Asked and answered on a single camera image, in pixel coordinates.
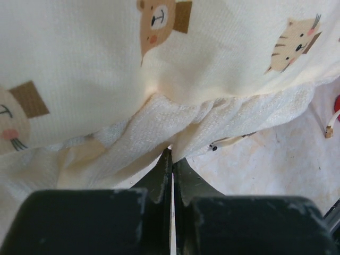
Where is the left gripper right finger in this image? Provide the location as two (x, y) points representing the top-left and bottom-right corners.
(172, 158), (224, 254)

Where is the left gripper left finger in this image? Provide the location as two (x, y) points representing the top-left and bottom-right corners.
(133, 149), (172, 254)

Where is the cream animal print cushion cover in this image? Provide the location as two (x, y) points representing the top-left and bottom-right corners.
(0, 0), (340, 202)

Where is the red cloth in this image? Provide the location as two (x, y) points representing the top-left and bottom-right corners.
(334, 95), (340, 113)

